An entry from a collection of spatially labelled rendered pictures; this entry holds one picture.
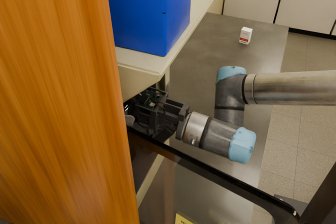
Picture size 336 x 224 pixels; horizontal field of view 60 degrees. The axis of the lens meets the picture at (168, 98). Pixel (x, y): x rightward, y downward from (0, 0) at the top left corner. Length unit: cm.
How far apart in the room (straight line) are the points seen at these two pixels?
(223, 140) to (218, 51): 89
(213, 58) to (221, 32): 25
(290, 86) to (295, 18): 304
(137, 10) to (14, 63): 15
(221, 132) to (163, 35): 32
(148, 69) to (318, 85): 41
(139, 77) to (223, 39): 122
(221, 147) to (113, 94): 37
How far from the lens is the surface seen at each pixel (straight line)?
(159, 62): 37
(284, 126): 252
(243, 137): 63
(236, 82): 73
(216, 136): 63
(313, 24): 373
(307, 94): 68
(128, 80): 38
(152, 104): 64
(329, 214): 156
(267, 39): 163
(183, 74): 129
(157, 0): 35
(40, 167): 52
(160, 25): 36
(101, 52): 27
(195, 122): 64
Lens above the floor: 172
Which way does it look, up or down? 42 degrees down
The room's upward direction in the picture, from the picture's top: straight up
